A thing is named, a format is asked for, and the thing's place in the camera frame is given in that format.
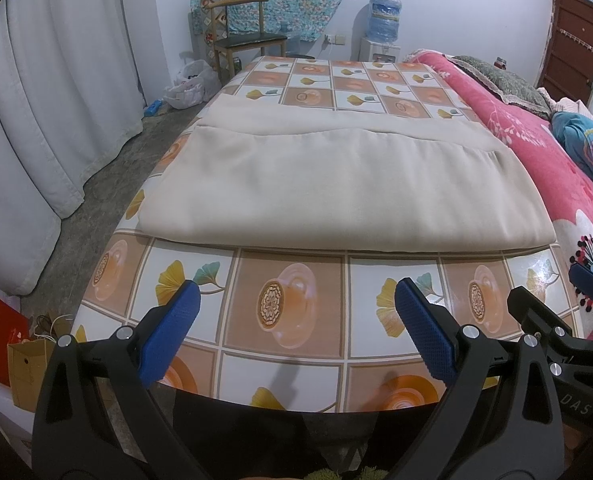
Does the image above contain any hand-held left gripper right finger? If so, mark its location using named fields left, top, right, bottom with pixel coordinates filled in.
left=395, top=276, right=564, bottom=478

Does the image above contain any grey fuzzy pillow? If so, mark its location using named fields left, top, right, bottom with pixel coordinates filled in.
left=449, top=55, right=552, bottom=121

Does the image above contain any white curtain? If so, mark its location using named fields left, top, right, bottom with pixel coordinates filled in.
left=0, top=0, right=144, bottom=296

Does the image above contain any blue water bottle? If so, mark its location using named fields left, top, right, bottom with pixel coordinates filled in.
left=366, top=0, right=403, bottom=43

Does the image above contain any beige sweatshirt with black stripes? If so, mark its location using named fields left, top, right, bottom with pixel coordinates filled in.
left=136, top=92, right=557, bottom=252

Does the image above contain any white plastic bag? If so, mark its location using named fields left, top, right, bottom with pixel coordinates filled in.
left=164, top=58, right=222, bottom=110

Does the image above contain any wooden chair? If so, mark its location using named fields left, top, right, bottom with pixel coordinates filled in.
left=204, top=0, right=290, bottom=81

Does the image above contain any pink floral blanket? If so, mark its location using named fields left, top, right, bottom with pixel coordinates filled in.
left=406, top=49, right=593, bottom=321

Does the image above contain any yellow paper bag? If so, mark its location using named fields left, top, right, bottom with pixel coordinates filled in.
left=7, top=337, right=57, bottom=411

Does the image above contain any green fuzzy cloth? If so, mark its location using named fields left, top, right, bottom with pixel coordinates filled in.
left=306, top=465, right=392, bottom=480

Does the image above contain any red gift bag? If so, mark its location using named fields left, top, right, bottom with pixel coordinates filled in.
left=0, top=294, right=32, bottom=388

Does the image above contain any pale pink cloth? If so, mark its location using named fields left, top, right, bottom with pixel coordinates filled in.
left=536, top=87, right=593, bottom=121

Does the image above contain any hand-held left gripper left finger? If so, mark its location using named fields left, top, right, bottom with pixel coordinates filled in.
left=31, top=280, right=200, bottom=478

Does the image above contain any brown door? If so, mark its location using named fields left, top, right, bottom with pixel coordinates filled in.
left=536, top=0, right=593, bottom=106

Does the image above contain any table with leaf-print cover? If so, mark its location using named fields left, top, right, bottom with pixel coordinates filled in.
left=74, top=55, right=593, bottom=413

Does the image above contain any blue patterned pillow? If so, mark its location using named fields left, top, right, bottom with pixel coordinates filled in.
left=550, top=110, right=593, bottom=206

